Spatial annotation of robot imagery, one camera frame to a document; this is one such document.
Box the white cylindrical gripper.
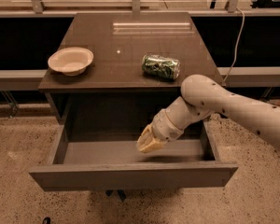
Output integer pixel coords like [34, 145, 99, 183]
[136, 109, 184, 153]

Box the grey top drawer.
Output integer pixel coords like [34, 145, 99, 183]
[28, 91, 240, 192]

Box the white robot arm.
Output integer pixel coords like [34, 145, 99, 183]
[136, 75, 280, 153]

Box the dark grey drawer cabinet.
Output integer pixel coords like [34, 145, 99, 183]
[39, 13, 222, 126]

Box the black cabinet foot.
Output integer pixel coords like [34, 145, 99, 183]
[105, 189, 127, 202]

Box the white paper bowl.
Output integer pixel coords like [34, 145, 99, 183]
[48, 47, 94, 77]

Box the white hanging cable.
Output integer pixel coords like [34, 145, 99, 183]
[222, 7, 245, 85]

